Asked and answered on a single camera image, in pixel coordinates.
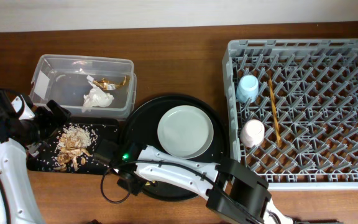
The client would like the food scraps and rice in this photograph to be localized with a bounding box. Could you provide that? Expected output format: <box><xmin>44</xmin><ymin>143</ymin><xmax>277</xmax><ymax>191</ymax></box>
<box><xmin>41</xmin><ymin>123</ymin><xmax>99</xmax><ymax>172</ymax></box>

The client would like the white tissue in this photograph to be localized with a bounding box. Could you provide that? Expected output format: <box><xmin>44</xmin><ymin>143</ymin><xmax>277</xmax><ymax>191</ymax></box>
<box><xmin>81</xmin><ymin>86</ymin><xmax>114</xmax><ymax>113</ymax></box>

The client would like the grey plate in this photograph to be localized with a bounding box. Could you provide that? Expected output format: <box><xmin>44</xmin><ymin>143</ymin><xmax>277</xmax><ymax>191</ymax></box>
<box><xmin>157</xmin><ymin>105</ymin><xmax>214</xmax><ymax>159</ymax></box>

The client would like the gold foil wrapper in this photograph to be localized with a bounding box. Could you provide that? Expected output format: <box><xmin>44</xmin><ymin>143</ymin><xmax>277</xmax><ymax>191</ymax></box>
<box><xmin>86</xmin><ymin>75</ymin><xmax>130</xmax><ymax>91</ymax></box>

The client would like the pink cup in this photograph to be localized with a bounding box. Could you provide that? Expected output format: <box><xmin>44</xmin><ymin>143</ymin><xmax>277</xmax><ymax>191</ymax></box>
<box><xmin>239</xmin><ymin>119</ymin><xmax>265</xmax><ymax>147</ymax></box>

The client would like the blue cup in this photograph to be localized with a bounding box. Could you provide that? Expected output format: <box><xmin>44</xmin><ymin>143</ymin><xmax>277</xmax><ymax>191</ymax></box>
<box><xmin>236</xmin><ymin>75</ymin><xmax>259</xmax><ymax>103</ymax></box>

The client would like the wooden chopstick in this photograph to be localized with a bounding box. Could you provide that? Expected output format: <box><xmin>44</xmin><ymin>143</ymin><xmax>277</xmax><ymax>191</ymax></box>
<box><xmin>268</xmin><ymin>77</ymin><xmax>282</xmax><ymax>147</ymax></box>

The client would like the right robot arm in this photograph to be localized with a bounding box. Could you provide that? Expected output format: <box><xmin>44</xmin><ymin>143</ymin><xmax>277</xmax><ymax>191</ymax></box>
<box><xmin>93</xmin><ymin>140</ymin><xmax>294</xmax><ymax>223</ymax></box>

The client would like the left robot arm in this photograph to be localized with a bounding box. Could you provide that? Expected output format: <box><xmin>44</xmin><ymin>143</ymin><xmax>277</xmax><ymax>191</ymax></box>
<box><xmin>0</xmin><ymin>88</ymin><xmax>71</xmax><ymax>223</ymax></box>

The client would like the grey dishwasher rack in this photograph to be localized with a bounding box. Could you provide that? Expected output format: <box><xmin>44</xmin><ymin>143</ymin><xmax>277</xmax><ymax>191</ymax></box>
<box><xmin>222</xmin><ymin>39</ymin><xmax>358</xmax><ymax>191</ymax></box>

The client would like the round black tray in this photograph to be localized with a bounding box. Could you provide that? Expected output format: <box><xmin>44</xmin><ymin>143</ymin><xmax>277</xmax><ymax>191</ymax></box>
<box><xmin>119</xmin><ymin>95</ymin><xmax>229</xmax><ymax>202</ymax></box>

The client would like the white label on bin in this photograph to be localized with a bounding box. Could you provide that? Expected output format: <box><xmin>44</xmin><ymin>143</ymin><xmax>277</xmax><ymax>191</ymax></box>
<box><xmin>34</xmin><ymin>71</ymin><xmax>50</xmax><ymax>100</ymax></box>

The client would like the black rectangular tray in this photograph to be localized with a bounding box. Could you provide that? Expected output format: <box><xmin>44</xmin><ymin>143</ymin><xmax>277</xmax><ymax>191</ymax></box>
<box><xmin>27</xmin><ymin>116</ymin><xmax>119</xmax><ymax>175</ymax></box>

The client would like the clear plastic bin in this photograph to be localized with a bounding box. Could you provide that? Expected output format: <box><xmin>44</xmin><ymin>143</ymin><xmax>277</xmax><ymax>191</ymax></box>
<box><xmin>29</xmin><ymin>54</ymin><xmax>137</xmax><ymax>121</ymax></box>

